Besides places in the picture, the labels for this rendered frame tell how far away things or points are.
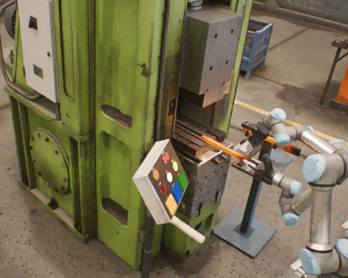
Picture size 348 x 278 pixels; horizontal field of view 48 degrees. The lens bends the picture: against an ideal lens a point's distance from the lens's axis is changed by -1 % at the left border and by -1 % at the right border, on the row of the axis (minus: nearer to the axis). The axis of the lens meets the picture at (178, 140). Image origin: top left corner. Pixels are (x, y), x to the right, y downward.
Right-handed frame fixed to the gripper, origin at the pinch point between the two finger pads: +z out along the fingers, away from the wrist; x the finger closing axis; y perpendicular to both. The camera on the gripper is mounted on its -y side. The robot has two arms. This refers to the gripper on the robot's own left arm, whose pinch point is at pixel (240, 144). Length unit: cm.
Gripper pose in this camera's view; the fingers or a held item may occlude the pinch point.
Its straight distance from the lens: 233.8
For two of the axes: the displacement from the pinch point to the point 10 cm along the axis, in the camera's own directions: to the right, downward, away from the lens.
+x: 6.6, -3.6, 6.6
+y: 6.1, 7.7, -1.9
